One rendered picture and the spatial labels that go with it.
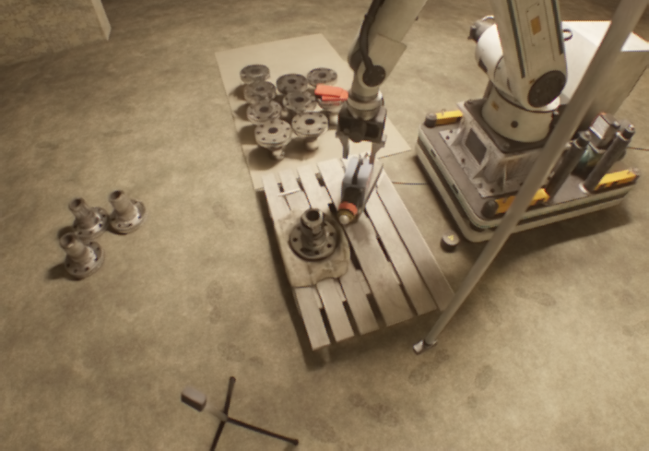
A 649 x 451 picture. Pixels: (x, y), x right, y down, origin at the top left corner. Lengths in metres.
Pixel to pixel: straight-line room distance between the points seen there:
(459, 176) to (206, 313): 1.68
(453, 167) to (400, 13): 1.15
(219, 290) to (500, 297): 1.63
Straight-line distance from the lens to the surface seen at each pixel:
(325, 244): 2.04
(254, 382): 1.99
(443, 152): 2.47
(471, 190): 2.29
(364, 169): 2.14
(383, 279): 2.02
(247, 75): 3.29
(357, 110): 1.74
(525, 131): 2.24
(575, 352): 2.42
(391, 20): 1.56
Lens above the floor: 1.91
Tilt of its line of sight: 51 degrees down
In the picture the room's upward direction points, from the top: straight up
